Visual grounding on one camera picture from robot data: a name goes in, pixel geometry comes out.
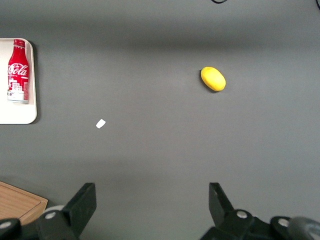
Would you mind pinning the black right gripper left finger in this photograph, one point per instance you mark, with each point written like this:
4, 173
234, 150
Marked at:
80, 210

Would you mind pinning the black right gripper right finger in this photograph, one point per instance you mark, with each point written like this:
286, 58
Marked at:
225, 217

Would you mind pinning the beige plastic tray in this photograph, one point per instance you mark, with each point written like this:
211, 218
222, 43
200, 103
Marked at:
33, 82

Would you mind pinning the wooden drawer cabinet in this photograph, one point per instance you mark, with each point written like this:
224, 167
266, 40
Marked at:
17, 202

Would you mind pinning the small white tape piece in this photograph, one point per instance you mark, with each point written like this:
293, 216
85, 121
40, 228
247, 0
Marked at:
100, 123

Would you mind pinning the yellow lemon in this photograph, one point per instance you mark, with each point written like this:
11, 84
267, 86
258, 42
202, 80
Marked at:
213, 79

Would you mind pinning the red cola bottle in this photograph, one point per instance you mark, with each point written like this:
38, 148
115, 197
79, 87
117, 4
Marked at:
18, 72

